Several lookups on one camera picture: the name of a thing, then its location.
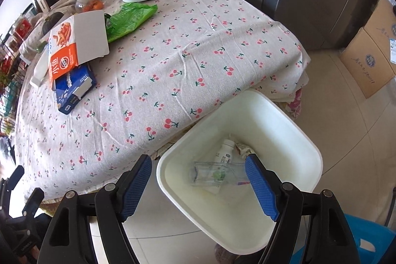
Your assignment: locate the orange and white box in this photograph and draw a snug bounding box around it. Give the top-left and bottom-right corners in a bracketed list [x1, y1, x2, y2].
[48, 10, 110, 82]

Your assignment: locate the clear plastic bottle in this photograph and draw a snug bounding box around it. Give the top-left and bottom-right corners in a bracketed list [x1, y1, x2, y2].
[189, 160, 251, 187]

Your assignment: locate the crumpled paper wrapper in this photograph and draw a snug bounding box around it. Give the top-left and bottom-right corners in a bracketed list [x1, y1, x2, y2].
[234, 143, 258, 161]

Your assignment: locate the cherry print tablecloth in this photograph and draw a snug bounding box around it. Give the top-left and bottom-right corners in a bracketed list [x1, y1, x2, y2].
[15, 0, 311, 201]

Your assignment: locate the green snack bag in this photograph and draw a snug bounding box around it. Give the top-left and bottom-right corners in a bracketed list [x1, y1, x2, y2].
[104, 2, 158, 43]

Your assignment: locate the blue plastic stool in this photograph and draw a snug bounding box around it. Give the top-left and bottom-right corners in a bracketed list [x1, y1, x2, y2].
[300, 213, 396, 264]

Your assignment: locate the wire rack of goods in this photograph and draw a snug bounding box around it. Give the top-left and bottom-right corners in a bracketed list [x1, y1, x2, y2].
[0, 32, 23, 135]

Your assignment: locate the white tube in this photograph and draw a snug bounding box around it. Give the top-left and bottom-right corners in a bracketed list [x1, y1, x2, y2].
[30, 44, 50, 87]

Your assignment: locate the red packet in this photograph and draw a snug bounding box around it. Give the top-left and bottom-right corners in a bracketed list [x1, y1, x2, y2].
[12, 18, 33, 39]

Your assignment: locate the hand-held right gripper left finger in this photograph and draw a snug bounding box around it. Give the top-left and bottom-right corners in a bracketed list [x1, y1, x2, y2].
[40, 154, 153, 264]

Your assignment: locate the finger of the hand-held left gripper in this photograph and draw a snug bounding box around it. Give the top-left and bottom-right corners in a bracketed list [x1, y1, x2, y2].
[0, 165, 25, 192]
[20, 188, 45, 216]

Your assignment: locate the dark green squash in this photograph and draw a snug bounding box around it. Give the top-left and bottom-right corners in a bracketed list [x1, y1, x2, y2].
[42, 12, 67, 36]

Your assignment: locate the small white bottle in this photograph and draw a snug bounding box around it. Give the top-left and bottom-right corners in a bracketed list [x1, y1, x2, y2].
[215, 140, 236, 164]

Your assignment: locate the blue box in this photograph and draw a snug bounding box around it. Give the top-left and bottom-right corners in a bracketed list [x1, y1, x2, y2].
[54, 62, 97, 115]

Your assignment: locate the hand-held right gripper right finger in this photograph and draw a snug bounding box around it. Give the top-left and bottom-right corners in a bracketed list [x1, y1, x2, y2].
[244, 154, 355, 264]

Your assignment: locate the white plastic bin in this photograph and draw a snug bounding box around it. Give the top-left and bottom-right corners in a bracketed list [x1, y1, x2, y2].
[156, 89, 323, 256]

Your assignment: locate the pink floral cloth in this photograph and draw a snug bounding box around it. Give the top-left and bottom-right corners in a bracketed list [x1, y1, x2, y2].
[285, 88, 306, 119]

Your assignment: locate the large cardboard box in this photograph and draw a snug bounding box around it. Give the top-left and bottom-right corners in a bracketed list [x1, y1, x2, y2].
[339, 27, 396, 99]

